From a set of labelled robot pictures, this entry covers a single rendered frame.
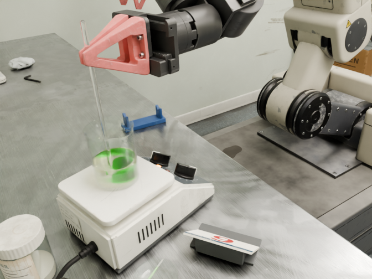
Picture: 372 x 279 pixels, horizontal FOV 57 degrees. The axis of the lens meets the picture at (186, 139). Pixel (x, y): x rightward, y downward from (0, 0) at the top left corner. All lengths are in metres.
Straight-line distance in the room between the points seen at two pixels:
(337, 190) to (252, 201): 0.72
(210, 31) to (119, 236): 0.29
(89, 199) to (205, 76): 1.93
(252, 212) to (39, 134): 0.52
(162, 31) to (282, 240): 0.32
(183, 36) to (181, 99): 1.83
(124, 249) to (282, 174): 0.91
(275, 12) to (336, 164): 1.50
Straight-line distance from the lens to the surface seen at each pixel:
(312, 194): 1.22
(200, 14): 0.49
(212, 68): 2.35
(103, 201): 0.45
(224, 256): 0.47
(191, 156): 0.67
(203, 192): 0.53
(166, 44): 0.43
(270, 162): 1.34
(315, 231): 0.54
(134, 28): 0.41
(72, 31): 1.89
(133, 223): 0.45
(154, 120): 0.79
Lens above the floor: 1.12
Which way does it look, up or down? 31 degrees down
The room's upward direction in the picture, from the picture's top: 4 degrees counter-clockwise
